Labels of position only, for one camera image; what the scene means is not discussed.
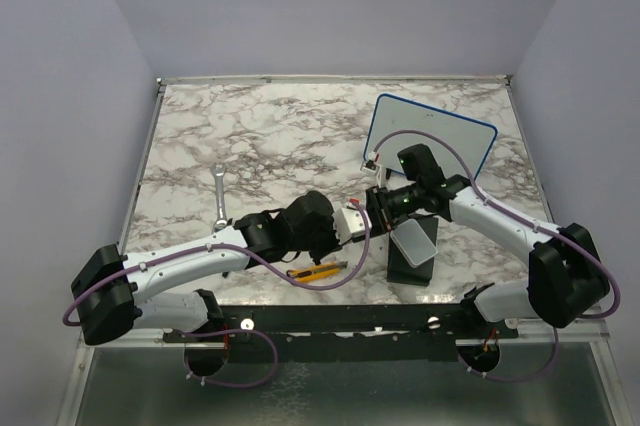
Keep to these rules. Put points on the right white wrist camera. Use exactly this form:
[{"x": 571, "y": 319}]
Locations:
[{"x": 373, "y": 167}]

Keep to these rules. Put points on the silver wrench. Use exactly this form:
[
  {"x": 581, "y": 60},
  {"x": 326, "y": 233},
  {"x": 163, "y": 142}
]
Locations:
[{"x": 218, "y": 171}]

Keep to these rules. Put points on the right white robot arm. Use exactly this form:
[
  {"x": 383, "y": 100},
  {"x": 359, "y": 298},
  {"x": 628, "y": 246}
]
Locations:
[{"x": 565, "y": 276}]

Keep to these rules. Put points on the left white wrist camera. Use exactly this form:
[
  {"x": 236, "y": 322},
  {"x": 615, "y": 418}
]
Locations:
[{"x": 349, "y": 223}]

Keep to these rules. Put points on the grey white eraser case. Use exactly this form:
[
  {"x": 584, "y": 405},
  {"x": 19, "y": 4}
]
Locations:
[{"x": 416, "y": 238}]

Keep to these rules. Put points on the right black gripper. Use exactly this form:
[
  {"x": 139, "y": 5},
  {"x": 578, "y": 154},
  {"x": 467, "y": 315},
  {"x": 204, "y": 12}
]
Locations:
[{"x": 379, "y": 210}]

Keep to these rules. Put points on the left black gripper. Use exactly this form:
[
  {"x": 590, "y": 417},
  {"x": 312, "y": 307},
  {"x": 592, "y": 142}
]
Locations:
[{"x": 333, "y": 246}]

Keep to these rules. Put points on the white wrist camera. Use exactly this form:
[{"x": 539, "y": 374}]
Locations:
[
  {"x": 373, "y": 167},
  {"x": 349, "y": 223}
]

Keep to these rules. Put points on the blue framed whiteboard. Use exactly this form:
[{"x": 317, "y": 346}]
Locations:
[{"x": 398, "y": 123}]

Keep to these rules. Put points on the black box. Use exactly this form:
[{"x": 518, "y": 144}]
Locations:
[{"x": 399, "y": 272}]

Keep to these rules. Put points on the yellow utility knife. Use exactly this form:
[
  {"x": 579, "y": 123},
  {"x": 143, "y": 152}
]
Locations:
[{"x": 318, "y": 272}]

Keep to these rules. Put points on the black mounting base rail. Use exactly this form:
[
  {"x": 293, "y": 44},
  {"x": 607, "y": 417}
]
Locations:
[{"x": 352, "y": 333}]

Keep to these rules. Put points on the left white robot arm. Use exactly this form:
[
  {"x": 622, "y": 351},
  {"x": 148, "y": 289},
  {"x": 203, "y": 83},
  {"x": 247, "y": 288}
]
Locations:
[{"x": 114, "y": 293}]

